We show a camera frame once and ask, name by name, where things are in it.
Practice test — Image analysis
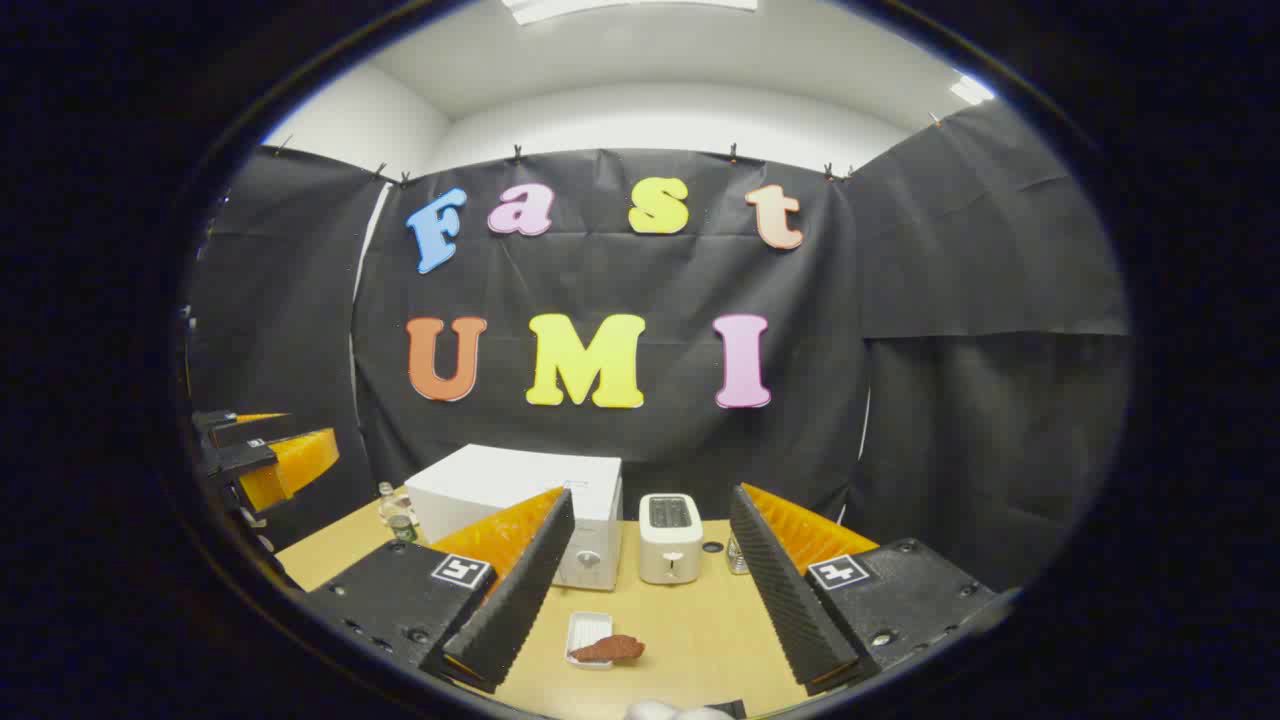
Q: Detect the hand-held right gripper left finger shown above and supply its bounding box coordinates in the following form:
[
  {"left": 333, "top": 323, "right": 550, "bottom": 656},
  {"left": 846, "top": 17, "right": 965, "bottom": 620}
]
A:
[{"left": 300, "top": 487, "right": 577, "bottom": 694}]

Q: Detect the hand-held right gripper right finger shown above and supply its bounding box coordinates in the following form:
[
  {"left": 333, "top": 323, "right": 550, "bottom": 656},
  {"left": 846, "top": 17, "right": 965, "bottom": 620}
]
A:
[{"left": 728, "top": 482, "right": 1006, "bottom": 696}]

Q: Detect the brown meat piece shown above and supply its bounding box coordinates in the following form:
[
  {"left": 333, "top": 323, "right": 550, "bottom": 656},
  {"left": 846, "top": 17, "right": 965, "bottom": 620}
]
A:
[{"left": 570, "top": 634, "right": 647, "bottom": 664}]

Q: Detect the white microwave oven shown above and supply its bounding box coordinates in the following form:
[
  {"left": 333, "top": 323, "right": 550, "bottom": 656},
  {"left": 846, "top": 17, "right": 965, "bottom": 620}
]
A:
[{"left": 405, "top": 444, "right": 624, "bottom": 591}]

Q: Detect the white rectangular tray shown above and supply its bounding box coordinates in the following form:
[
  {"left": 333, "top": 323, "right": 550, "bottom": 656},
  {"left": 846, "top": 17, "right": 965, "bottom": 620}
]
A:
[{"left": 565, "top": 611, "right": 614, "bottom": 669}]

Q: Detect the white toaster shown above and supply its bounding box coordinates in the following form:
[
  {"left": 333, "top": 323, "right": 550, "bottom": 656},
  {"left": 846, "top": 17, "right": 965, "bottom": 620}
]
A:
[{"left": 638, "top": 493, "right": 704, "bottom": 586}]

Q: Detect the black backdrop cloth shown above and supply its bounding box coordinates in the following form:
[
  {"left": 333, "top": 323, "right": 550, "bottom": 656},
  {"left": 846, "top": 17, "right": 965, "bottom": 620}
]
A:
[{"left": 185, "top": 100, "right": 1131, "bottom": 591}]

